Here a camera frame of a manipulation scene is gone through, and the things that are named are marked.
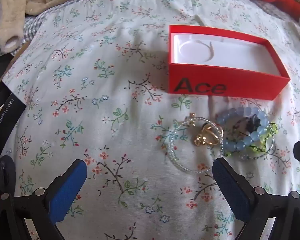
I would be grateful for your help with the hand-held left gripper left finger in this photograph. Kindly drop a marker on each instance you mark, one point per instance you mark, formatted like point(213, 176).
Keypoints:
point(67, 187)

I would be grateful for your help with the black phone box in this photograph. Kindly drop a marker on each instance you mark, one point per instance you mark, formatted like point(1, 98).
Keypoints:
point(5, 110)

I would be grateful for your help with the floral bed sheet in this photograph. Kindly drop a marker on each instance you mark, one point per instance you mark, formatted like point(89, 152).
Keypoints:
point(102, 105)

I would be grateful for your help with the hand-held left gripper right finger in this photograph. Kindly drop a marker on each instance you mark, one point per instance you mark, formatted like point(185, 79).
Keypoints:
point(230, 190)

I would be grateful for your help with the red cardboard box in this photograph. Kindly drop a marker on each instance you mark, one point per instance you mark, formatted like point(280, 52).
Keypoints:
point(240, 80)

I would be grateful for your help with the black hair claw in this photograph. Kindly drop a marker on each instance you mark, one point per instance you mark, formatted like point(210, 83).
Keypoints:
point(250, 125)

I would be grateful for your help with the small gold stud earring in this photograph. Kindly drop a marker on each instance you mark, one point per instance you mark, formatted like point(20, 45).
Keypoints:
point(192, 115)

